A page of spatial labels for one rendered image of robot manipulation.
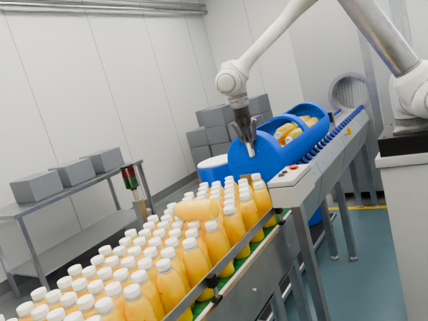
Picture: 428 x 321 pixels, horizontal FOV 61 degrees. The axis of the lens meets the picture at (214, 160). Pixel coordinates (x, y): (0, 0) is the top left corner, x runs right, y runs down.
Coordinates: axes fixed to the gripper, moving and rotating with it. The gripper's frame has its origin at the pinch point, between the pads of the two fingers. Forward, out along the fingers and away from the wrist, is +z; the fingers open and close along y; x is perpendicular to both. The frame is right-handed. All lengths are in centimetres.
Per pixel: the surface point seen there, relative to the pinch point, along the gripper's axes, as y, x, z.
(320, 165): 11, 57, 28
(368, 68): 31, 143, -17
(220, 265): 19, -69, 19
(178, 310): 19, -90, 19
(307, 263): 27, -26, 43
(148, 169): -323, 247, 60
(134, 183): -35, -43, -2
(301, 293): 8, 1, 77
